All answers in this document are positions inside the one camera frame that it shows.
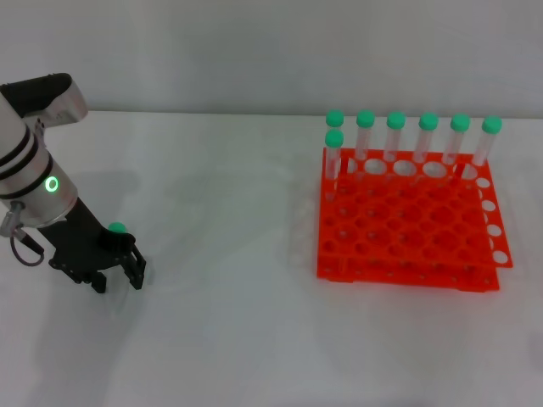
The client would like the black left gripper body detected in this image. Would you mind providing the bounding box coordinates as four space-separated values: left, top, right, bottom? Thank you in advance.
36 197 137 286

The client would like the orange test tube rack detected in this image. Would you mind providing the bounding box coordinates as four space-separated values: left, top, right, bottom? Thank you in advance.
316 146 514 293

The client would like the dark gripper cable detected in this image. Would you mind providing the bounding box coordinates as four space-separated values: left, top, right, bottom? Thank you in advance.
0 202 47 267

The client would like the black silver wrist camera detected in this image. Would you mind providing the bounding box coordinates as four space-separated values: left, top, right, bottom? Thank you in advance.
0 72 89 125

